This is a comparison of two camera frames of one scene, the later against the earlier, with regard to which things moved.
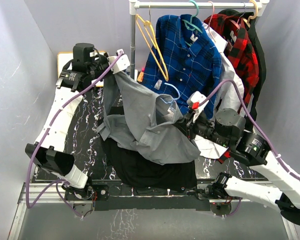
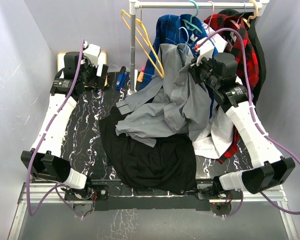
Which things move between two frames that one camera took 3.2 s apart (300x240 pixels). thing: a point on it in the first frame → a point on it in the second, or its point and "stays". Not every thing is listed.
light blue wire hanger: x=174 y=99 → x=186 y=44
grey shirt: x=152 y=124 → x=173 y=103
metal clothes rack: x=134 y=5 stays
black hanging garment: x=256 y=41 stays
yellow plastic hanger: x=148 y=23 → x=146 y=40
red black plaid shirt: x=239 y=42 stays
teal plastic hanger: x=190 y=25 stays
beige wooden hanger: x=251 y=16 stays
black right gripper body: x=202 y=127 → x=202 y=71
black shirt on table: x=137 y=172 stays
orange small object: x=140 y=79 stays
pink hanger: x=210 y=19 stays
